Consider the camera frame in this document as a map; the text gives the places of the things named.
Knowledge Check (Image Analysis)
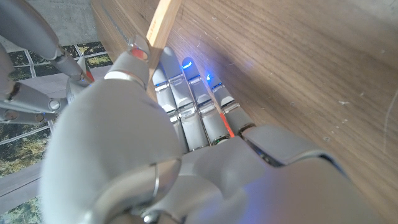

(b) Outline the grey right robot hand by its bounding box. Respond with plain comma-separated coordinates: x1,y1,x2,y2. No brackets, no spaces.
0,0,94,126

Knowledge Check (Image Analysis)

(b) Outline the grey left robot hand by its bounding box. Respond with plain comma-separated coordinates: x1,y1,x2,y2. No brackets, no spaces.
40,35,379,224

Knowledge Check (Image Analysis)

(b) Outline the printed window backdrop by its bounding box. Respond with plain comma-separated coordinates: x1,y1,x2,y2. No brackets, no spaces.
0,42,114,224

